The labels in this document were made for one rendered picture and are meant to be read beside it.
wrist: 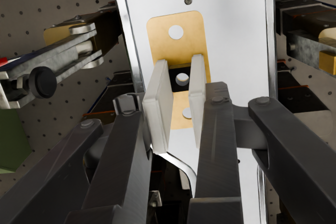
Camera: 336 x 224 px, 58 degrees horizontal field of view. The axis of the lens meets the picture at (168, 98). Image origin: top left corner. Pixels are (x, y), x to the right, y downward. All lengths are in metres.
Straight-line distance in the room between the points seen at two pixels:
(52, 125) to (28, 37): 0.26
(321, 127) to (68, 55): 0.41
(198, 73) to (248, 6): 0.30
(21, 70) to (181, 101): 0.16
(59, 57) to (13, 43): 0.54
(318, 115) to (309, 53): 0.14
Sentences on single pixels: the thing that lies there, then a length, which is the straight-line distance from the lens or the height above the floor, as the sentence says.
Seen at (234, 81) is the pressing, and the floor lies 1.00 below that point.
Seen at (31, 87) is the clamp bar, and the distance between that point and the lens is 0.28.
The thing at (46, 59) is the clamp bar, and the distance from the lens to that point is 0.34.
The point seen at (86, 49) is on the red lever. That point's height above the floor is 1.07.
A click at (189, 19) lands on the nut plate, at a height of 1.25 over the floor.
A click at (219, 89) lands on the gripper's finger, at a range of 0.16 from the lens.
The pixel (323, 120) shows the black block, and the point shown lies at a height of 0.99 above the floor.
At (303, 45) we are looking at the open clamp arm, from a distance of 0.46.
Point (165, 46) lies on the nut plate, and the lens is 0.21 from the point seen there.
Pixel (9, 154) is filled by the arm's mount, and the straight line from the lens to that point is 0.94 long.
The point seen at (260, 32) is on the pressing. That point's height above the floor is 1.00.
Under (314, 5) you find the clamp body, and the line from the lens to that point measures 0.67.
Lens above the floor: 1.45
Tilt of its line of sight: 66 degrees down
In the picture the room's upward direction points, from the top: 168 degrees counter-clockwise
